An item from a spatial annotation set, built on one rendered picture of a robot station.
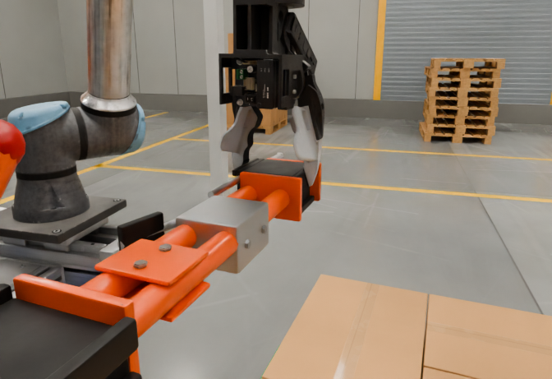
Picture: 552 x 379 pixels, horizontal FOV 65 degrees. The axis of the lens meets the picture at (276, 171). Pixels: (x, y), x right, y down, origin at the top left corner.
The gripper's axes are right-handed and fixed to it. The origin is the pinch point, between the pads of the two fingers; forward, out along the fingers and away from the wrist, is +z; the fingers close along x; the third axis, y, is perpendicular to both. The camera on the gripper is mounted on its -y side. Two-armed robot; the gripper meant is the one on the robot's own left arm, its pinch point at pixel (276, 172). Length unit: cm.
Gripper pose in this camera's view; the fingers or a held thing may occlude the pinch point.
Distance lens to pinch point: 52.5
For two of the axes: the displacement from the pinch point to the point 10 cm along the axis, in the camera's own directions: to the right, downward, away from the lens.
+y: -4.0, 2.3, -8.9
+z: -0.2, 9.6, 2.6
